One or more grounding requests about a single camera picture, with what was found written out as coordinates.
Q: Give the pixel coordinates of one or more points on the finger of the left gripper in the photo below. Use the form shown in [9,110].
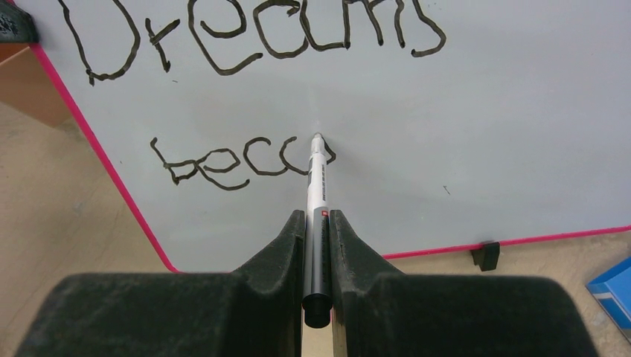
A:
[17,26]

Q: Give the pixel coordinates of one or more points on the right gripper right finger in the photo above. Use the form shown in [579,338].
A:
[380,311]

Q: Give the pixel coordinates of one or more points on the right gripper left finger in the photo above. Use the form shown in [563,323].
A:
[254,310]

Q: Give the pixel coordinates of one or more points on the black and white marker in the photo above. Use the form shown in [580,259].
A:
[317,295]

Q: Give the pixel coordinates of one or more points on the pink-framed whiteboard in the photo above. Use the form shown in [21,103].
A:
[448,123]

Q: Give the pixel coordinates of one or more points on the black whiteboard stand foot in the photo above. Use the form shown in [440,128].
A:
[486,257]

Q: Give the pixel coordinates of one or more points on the peach plastic file organizer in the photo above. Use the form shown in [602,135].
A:
[26,87]

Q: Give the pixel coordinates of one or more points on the blue notebook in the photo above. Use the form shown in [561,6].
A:
[611,290]

